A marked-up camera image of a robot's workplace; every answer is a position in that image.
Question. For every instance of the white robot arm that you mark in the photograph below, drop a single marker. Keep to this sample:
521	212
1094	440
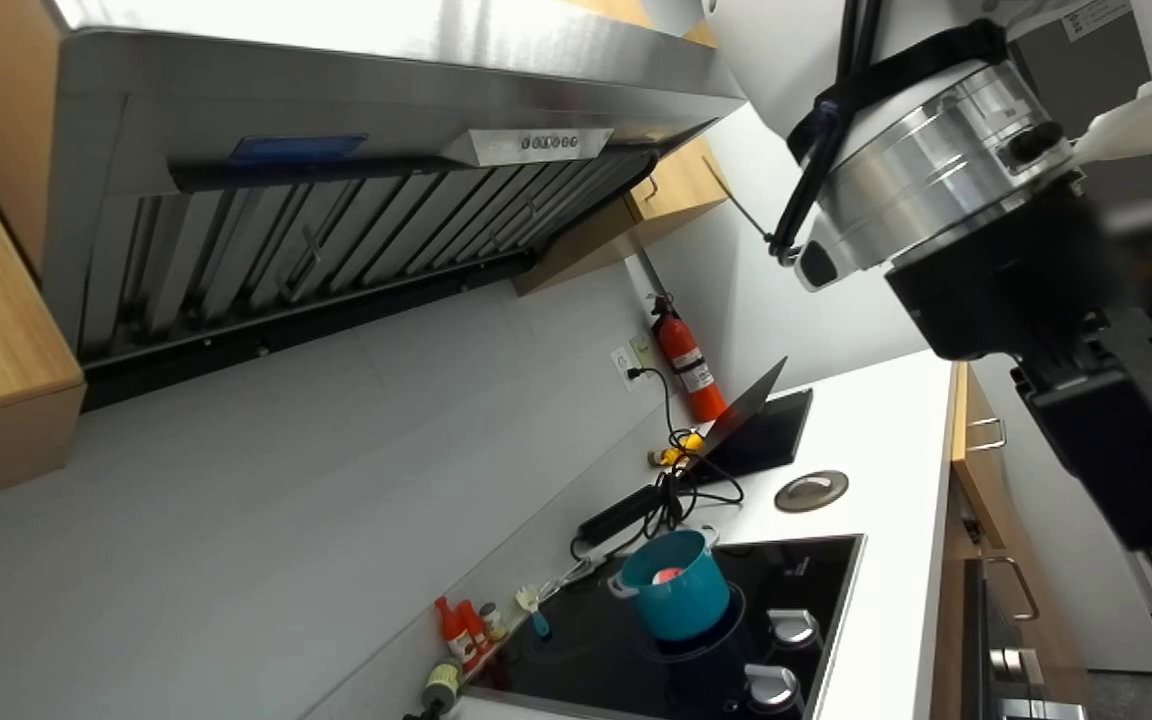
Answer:
927	152

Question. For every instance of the teal cooking pot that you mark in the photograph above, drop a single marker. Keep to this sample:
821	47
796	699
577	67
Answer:
676	584

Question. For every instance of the red fire extinguisher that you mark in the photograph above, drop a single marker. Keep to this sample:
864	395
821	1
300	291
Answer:
682	351

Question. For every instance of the black power strip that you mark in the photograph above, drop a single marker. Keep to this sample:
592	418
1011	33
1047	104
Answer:
619	516

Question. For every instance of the open black laptop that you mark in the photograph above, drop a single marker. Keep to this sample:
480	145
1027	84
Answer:
753	434

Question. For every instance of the wooden upper cabinet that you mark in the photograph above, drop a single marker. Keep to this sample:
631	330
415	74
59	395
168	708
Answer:
675	194

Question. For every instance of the red sauce bottle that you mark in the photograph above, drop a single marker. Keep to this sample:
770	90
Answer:
465	628

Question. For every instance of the black glass cooktop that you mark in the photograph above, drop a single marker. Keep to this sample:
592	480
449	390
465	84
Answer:
753	651

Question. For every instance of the silver stove knob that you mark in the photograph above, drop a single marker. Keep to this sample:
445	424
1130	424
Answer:
775	691
795	627

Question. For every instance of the small green-capped bottle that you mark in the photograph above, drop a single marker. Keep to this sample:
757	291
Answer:
441	684

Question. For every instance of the stainless steel range hood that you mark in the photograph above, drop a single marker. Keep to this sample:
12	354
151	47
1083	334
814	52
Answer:
224	161

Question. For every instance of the wooden lower cabinets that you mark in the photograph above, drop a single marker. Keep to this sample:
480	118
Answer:
981	526

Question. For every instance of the black built-in oven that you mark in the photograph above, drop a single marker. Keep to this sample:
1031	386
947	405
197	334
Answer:
1003	673

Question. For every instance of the wall power outlet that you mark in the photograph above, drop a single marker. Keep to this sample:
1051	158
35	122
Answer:
634	358

